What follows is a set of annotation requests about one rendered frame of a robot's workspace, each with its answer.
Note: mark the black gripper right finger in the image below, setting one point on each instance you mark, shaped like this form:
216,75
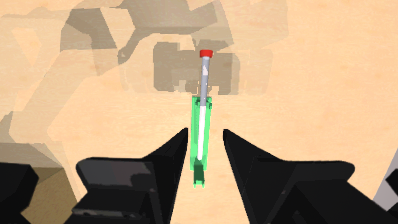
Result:
264,180

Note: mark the grey pin with red cap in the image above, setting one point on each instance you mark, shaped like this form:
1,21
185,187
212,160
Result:
205,55

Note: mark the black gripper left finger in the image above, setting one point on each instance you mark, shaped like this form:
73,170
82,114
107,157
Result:
158,173

